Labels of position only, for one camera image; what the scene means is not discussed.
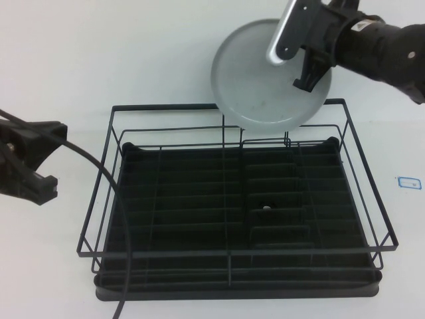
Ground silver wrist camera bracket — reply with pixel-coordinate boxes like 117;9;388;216
266;0;321;68

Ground grey round plate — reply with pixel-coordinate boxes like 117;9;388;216
211;18;333;136

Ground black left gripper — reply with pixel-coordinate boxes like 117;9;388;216
0;120;70;207

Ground black wire dish rack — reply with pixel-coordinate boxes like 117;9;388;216
76;98;399;278

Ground black plastic drip tray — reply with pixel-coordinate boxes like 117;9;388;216
94;136;381;302

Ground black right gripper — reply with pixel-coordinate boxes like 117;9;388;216
293;0;362;93

